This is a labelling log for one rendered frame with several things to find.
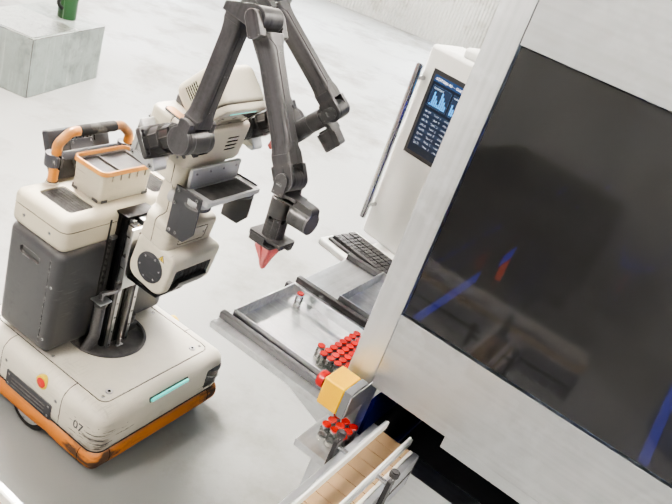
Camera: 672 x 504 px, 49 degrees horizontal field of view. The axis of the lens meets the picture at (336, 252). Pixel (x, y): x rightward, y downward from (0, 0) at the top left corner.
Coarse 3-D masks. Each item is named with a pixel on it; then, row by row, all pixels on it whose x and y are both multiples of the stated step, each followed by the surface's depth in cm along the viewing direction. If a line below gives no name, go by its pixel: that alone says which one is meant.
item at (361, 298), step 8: (368, 280) 227; (376, 280) 232; (352, 288) 219; (360, 288) 224; (368, 288) 229; (376, 288) 231; (344, 296) 217; (352, 296) 222; (360, 296) 223; (368, 296) 225; (376, 296) 227; (352, 304) 212; (360, 304) 219; (368, 304) 221; (360, 312) 211; (368, 312) 217
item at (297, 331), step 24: (288, 288) 210; (240, 312) 190; (264, 312) 200; (288, 312) 203; (312, 312) 207; (336, 312) 205; (264, 336) 187; (288, 336) 194; (312, 336) 197; (336, 336) 201; (312, 360) 188
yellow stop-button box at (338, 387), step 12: (336, 372) 161; (348, 372) 163; (324, 384) 159; (336, 384) 158; (348, 384) 159; (360, 384) 160; (324, 396) 160; (336, 396) 158; (348, 396) 157; (336, 408) 159
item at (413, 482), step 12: (420, 468) 166; (432, 468) 168; (408, 480) 165; (420, 480) 163; (432, 480) 164; (444, 480) 165; (408, 492) 165; (420, 492) 164; (432, 492) 162; (444, 492) 162; (456, 492) 163
